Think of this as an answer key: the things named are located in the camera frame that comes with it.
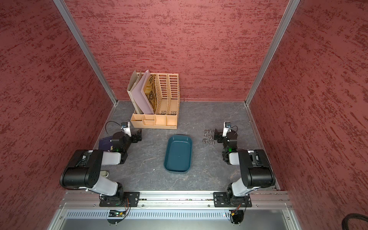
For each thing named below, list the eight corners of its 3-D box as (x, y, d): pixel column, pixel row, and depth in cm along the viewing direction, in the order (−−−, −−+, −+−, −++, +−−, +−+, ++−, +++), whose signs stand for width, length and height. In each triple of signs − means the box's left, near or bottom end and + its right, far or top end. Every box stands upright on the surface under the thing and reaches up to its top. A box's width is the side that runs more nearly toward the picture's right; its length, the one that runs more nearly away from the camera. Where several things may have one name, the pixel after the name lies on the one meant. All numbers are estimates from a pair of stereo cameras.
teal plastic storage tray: (164, 174, 85) (163, 170, 80) (168, 139, 100) (167, 134, 96) (192, 174, 85) (192, 171, 81) (191, 139, 100) (192, 134, 96)
